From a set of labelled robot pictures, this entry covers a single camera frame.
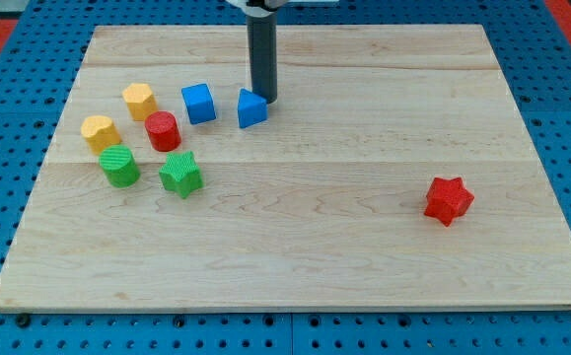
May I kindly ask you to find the blue cube block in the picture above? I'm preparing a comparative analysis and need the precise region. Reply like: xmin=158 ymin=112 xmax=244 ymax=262
xmin=180 ymin=83 xmax=216 ymax=125

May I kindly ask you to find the green cylinder block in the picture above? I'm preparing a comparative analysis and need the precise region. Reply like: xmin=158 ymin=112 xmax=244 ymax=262
xmin=99 ymin=144 xmax=140 ymax=188

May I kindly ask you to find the wooden board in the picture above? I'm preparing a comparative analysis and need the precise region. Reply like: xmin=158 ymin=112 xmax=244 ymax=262
xmin=0 ymin=25 xmax=571 ymax=314

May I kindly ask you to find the yellow hexagon block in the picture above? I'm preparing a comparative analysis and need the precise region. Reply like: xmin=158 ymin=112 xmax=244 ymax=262
xmin=121 ymin=83 xmax=158 ymax=121

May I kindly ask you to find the red star block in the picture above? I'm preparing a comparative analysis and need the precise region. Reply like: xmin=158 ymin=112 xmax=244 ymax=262
xmin=423 ymin=177 xmax=474 ymax=227

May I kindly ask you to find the green star block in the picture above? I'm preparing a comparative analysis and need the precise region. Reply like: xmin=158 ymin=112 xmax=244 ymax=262
xmin=159 ymin=151 xmax=203 ymax=199

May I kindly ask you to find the red cylinder block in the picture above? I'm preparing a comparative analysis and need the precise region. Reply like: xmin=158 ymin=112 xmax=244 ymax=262
xmin=145 ymin=110 xmax=181 ymax=152

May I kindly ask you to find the yellow heart block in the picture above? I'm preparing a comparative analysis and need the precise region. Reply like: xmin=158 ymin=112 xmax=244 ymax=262
xmin=80 ymin=115 xmax=122 ymax=156

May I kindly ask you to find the blue triangle block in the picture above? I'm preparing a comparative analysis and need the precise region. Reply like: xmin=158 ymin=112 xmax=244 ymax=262
xmin=237 ymin=88 xmax=268 ymax=129

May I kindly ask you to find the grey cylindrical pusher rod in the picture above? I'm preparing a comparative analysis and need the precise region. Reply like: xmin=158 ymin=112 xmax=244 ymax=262
xmin=247 ymin=13 xmax=278 ymax=104

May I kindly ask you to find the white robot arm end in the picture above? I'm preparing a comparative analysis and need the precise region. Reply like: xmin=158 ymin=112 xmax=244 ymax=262
xmin=226 ymin=0 xmax=339 ymax=18

